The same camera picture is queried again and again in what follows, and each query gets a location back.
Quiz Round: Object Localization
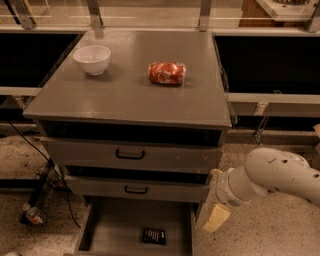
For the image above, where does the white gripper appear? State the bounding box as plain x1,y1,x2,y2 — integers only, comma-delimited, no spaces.
204,168,248,233

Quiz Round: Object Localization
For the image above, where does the black rxbar chocolate bar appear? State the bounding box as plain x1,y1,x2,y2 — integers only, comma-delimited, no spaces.
142,229,166,245

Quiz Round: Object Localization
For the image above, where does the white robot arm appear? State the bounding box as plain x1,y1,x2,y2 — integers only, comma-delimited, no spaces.
204,147,320,233

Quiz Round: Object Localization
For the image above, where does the grey top drawer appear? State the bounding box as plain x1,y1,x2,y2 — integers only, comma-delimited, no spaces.
41,137,222,174

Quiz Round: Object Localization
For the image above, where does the grey drawer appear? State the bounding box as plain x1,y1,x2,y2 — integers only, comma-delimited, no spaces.
63,197,195,256
65,175,210,203
41,137,222,174

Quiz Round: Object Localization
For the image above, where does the grey bottom drawer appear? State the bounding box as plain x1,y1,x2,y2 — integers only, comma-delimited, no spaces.
63,197,195,256

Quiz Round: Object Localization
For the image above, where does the grey drawer cabinet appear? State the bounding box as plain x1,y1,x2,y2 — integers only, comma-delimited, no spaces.
22,29,233,208

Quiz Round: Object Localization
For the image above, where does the grey middle drawer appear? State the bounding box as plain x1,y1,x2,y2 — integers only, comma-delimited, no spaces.
65,175,210,203

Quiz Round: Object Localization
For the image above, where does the crushed red soda can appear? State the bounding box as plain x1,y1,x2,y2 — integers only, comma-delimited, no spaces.
148,62,186,85

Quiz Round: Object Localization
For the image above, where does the right black bin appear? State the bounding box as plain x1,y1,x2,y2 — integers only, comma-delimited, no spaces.
215,36,320,95

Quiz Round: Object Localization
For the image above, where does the black bin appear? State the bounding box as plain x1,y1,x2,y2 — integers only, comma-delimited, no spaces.
0,33,81,88
215,36,320,95

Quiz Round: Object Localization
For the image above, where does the black floor stand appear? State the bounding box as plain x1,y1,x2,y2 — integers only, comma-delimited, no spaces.
20,160,54,224

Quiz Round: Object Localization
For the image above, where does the white bowl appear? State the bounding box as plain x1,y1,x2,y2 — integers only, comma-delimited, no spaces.
73,45,111,75

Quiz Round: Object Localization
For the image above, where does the wooden furniture top right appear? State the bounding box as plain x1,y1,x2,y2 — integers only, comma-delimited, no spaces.
239,0,318,27

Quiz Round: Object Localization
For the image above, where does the plastic water bottle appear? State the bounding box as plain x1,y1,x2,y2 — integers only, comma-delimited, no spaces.
22,203,45,225

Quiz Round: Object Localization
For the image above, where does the left black bin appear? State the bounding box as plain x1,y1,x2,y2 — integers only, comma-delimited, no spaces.
0,33,81,88

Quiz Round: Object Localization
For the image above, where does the black cable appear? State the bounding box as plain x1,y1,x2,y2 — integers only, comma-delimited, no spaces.
6,119,82,230

